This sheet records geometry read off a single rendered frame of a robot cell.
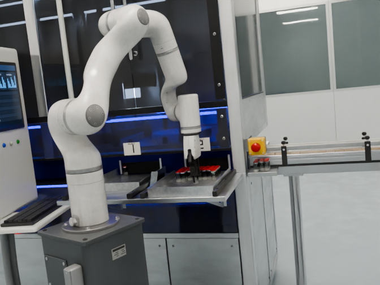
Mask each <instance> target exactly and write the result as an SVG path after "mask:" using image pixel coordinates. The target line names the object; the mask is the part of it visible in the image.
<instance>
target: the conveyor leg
mask: <svg viewBox="0 0 380 285"><path fill-rule="evenodd" d="M303 175H304V174H285V175H283V176H288V178H289V187H290V202H291V217H292V232H293V247H294V255H295V270H296V285H307V280H306V264H305V248H304V233H303V217H302V208H301V193H300V177H299V176H303Z"/></svg>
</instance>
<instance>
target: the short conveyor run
mask: <svg viewBox="0 0 380 285"><path fill-rule="evenodd" d="M362 135H363V136H364V137H362V138H361V139H362V140H346V141H327V142H308V143H297V144H289V143H288V141H286V140H288V138H287V137H284V138H283V140H285V141H281V144H278V145H267V152H266V153H265V154H262V155H251V156H250V157H249V168H250V169H251V168H253V165H254V164H253V162H254V160H255V159H261V158H264V159H265V158H269V159H270V160H269V161H270V167H279V172H278V175H285V174H314V173H328V172H356V171H380V139H370V136H366V132H362ZM372 145H378V146H372ZM351 146H358V147H351ZM341 147H347V148H341ZM320 148H327V149H320ZM300 149H306V150H300ZM280 150H281V151H280ZM269 151H276V152H269Z"/></svg>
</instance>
